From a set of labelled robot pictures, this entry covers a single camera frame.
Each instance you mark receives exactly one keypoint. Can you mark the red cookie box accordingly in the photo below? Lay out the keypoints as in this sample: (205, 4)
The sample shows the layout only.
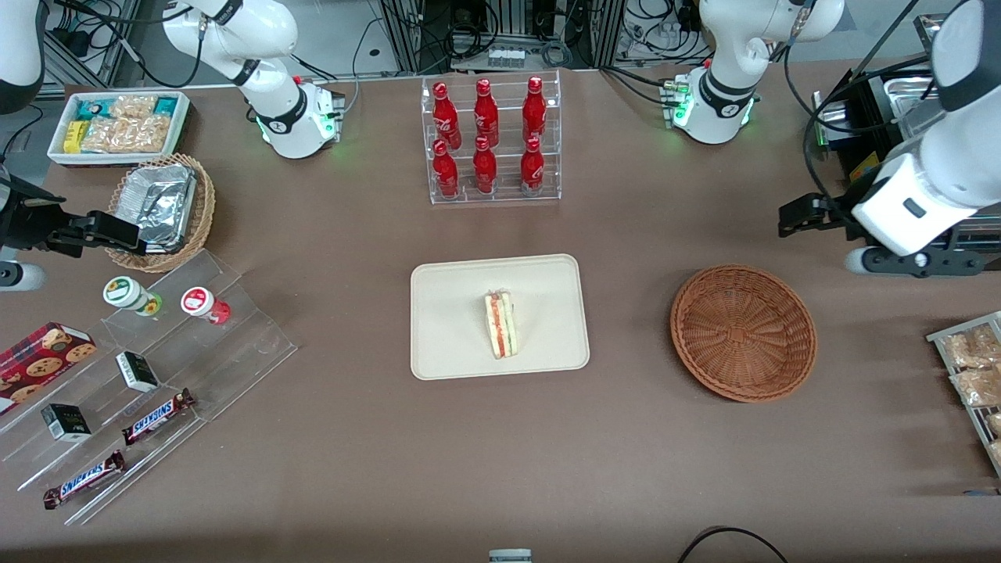
(39, 363)

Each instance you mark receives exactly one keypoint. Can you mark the black food warmer cabinet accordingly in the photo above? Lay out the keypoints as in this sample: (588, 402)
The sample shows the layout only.
(868, 166)

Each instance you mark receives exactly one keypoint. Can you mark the clear acrylic bottle rack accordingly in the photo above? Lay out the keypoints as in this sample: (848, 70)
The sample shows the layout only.
(508, 195)

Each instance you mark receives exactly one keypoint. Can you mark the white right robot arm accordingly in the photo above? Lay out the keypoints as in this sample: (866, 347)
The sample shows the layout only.
(289, 117)

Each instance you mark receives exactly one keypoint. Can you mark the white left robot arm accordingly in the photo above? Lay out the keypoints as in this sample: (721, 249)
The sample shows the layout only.
(731, 102)

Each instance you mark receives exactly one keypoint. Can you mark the white power strip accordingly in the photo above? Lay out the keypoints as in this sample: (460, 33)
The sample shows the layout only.
(504, 56)

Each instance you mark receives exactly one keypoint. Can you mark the teal snack pack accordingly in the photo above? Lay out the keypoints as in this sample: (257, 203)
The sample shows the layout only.
(94, 109)
(166, 105)

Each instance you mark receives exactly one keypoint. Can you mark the red cola bottle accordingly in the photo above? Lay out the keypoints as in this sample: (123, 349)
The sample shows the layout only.
(534, 113)
(485, 170)
(532, 168)
(446, 117)
(486, 117)
(446, 172)

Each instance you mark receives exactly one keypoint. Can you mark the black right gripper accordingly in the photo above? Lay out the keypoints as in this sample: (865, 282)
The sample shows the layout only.
(23, 220)

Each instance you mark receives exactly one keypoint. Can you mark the yellow snack pack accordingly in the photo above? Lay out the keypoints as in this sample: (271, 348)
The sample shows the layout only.
(73, 137)

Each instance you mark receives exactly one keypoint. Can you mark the brown round wicker basket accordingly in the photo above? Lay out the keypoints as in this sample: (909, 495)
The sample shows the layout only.
(743, 332)

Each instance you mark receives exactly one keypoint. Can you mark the small clear pretzel bag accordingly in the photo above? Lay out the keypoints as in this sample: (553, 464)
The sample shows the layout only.
(133, 106)

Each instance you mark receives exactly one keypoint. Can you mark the black box with green light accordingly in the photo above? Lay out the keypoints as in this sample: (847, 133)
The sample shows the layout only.
(830, 117)

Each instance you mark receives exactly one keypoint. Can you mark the large clear pretzel bag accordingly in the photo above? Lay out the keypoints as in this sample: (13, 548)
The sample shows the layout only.
(125, 134)

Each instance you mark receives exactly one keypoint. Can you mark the red lid cup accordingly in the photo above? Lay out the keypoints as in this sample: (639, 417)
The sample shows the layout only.
(199, 301)

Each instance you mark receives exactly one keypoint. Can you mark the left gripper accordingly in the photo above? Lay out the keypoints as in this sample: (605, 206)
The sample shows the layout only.
(837, 212)

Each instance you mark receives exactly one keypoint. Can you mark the Snickers bar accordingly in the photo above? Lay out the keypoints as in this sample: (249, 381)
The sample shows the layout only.
(156, 417)
(84, 479)

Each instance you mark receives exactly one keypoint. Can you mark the stainless steel pan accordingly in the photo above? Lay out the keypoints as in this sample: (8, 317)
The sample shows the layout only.
(911, 105)

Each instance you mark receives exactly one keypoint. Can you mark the white plastic snack bin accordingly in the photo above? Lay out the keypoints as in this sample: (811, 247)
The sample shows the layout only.
(55, 152)

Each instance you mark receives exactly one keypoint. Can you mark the cream plastic tray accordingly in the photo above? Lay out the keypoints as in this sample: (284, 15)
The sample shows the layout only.
(446, 328)

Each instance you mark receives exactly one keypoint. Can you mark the triangle sandwich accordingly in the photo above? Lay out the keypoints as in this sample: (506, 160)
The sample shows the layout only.
(500, 328)

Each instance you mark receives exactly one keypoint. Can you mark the green lid cup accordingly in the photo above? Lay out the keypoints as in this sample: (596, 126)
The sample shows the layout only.
(125, 292)

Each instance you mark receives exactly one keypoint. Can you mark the aluminium foil container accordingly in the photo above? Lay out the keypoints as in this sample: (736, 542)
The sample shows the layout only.
(160, 203)

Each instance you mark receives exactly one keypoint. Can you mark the clear acrylic stepped display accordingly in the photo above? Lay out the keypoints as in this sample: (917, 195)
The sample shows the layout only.
(250, 344)

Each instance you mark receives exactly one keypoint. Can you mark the small black box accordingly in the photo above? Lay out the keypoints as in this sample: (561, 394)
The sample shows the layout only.
(137, 371)
(66, 422)

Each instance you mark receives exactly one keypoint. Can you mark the clear bag of crackers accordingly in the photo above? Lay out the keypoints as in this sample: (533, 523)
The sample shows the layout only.
(995, 424)
(974, 348)
(996, 453)
(977, 387)

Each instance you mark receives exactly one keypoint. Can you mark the grey metal snack rack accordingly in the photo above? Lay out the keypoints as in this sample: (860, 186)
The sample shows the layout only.
(950, 329)

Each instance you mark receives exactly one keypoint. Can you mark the tan oval wicker basket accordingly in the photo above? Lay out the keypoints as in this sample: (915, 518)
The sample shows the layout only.
(203, 211)

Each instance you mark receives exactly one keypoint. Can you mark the small grey device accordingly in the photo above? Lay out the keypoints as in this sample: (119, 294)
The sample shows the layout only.
(510, 557)

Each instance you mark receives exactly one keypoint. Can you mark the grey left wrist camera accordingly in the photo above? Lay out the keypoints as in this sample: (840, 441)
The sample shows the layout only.
(856, 262)

